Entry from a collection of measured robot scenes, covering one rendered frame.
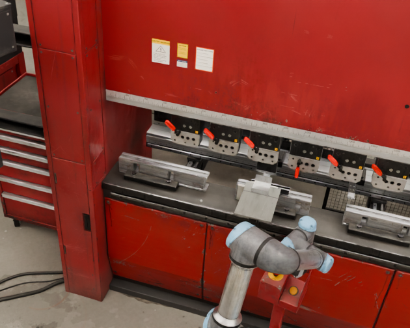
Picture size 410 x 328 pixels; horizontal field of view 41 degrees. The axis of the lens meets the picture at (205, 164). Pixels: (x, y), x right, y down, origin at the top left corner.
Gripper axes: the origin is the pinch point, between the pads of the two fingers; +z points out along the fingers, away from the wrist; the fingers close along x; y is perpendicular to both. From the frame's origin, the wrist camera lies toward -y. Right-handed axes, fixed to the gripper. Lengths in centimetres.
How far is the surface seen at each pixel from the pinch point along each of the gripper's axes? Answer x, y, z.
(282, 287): 4.4, -4.0, 6.3
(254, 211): 28.6, 15.8, -14.9
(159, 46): 88, 32, -80
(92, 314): 112, -18, 83
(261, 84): 39, 39, -70
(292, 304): -2.1, -5.5, 12.9
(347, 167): -6, 43, -36
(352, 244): -18.2, 31.3, -0.4
